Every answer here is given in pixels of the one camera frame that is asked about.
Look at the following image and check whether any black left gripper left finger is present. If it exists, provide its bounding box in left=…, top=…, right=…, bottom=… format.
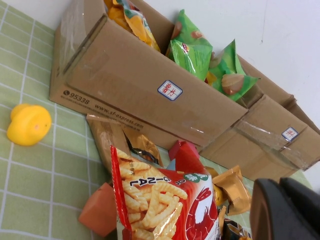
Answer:
left=249, top=177, right=311, bottom=240

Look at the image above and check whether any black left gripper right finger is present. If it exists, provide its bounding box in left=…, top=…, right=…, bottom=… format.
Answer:
left=279, top=176, right=320, bottom=240

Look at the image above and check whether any brown gold snack packet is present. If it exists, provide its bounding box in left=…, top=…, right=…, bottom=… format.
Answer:
left=123, top=127, right=164, bottom=168
left=212, top=164, right=253, bottom=216

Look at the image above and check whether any small yellow snack packet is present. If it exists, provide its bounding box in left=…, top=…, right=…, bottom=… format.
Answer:
left=205, top=166, right=221, bottom=180

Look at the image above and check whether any small dark gold packet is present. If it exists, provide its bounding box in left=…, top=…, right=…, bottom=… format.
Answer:
left=216, top=204, right=228, bottom=225

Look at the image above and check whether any cardboard box with clear tape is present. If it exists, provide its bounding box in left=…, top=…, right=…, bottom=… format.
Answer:
left=198, top=54, right=320, bottom=182

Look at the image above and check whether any deep pink block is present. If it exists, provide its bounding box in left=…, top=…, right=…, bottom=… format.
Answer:
left=168, top=140, right=201, bottom=166

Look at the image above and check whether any red shrimp cracker bag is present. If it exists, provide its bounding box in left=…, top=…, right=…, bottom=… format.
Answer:
left=109, top=144, right=223, bottom=240

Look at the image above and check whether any green chips bag red logo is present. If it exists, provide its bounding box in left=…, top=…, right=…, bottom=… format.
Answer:
left=208, top=39, right=260, bottom=102

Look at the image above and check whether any crumpled green chips bag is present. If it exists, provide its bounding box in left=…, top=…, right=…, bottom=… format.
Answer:
left=165, top=39, right=213, bottom=81

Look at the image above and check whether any orange block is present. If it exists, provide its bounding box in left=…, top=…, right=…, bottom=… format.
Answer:
left=78, top=181, right=119, bottom=238

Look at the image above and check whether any brown rectangular block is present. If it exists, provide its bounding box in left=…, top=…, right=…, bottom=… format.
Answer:
left=86, top=113, right=131, bottom=176

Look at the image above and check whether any cardboard box printed 95338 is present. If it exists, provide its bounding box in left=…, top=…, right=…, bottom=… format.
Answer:
left=48, top=0, right=250, bottom=148

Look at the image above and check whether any tall green chips bag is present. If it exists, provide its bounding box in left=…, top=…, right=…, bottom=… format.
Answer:
left=172, top=9, right=214, bottom=48

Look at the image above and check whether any orange-yellow chips bag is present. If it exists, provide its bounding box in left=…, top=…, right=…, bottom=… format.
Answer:
left=103, top=0, right=161, bottom=53

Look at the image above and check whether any yellow duck toy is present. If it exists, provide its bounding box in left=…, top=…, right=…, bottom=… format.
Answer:
left=6, top=103, right=53, bottom=147

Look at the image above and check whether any green checked tablecloth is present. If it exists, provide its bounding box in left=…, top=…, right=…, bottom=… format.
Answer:
left=0, top=4, right=313, bottom=240

